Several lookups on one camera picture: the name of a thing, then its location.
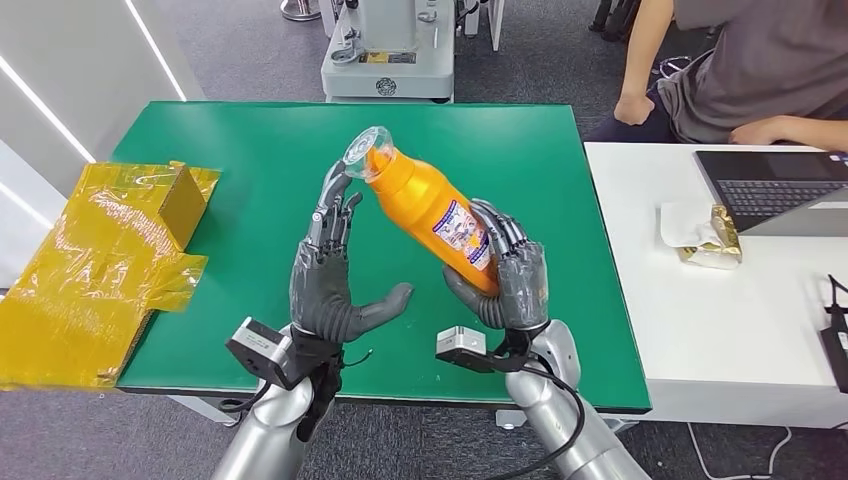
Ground person's left hand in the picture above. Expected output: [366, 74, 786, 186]
[728, 115, 786, 146]

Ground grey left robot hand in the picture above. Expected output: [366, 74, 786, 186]
[289, 160, 415, 344]

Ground person's right hand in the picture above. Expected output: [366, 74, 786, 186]
[614, 93, 657, 127]

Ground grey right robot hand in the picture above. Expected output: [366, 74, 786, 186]
[442, 197, 551, 333]

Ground orange plastic bottle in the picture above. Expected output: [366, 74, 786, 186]
[342, 125, 501, 297]

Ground dark grey laptop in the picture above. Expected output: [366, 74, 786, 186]
[694, 149, 848, 238]

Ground person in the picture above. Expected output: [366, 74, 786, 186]
[586, 0, 848, 152]

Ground gold foil packet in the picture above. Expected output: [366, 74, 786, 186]
[675, 203, 743, 270]

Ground white paper tissue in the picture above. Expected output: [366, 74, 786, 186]
[658, 200, 723, 250]

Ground white table leg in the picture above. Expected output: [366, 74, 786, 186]
[168, 396, 243, 425]

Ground yellow taped cardboard box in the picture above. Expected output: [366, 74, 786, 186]
[0, 160, 221, 392]

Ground black power adapter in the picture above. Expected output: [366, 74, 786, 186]
[819, 324, 848, 394]

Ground grey machine base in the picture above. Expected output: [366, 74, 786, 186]
[319, 0, 458, 105]

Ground chrome chair base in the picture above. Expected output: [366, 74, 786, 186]
[280, 0, 323, 22]

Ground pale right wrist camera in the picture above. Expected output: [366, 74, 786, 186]
[435, 325, 505, 374]

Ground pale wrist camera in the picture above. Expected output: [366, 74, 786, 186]
[225, 316, 299, 391]
[435, 325, 505, 374]

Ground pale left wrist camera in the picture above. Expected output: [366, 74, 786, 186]
[225, 316, 299, 391]

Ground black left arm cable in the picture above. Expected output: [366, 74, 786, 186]
[218, 380, 273, 415]

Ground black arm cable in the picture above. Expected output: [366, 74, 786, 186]
[218, 380, 273, 415]
[490, 367, 588, 480]

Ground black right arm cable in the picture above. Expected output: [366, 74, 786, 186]
[490, 367, 588, 480]

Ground white stand frame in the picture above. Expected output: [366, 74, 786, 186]
[463, 0, 506, 52]

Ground black adapter cable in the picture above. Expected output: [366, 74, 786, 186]
[826, 273, 848, 326]

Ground white floor cable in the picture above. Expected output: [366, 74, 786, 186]
[686, 422, 793, 480]

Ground white wall light strip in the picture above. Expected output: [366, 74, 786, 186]
[0, 182, 54, 230]
[122, 0, 189, 104]
[0, 58, 97, 166]

